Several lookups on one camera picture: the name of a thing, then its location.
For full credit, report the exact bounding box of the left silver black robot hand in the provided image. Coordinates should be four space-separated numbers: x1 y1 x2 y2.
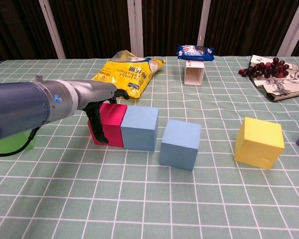
74 79 130 144

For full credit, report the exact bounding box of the pink foam cube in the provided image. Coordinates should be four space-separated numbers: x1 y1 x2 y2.
87 103 127 147

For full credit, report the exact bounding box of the light blue foam cube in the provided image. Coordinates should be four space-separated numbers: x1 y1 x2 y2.
159 119 202 171
120 105 159 152

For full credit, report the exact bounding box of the yellow foam cube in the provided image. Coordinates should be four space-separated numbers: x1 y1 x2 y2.
234 117 285 170

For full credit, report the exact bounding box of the yellow snack bag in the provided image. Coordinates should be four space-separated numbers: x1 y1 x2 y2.
91 49 166 100

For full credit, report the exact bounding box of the green foam cube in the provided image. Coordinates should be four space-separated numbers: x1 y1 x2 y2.
0 130 37 153

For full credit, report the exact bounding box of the white open cardboard box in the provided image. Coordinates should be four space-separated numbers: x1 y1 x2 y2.
184 59 205 86

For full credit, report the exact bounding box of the blue cookie packet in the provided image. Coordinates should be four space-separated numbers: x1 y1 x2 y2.
176 44 215 62

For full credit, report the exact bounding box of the green checkered tablecloth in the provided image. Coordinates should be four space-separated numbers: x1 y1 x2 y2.
0 55 299 239

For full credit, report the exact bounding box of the dark red grape bunch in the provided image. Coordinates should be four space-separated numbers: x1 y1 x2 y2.
238 57 290 79

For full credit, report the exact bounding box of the painted paper folding fan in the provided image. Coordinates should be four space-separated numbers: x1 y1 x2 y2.
249 54 299 102

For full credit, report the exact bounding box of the white metal frame post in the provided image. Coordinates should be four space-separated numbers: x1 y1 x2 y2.
278 0 299 57
197 0 212 48
127 0 145 57
38 0 66 60

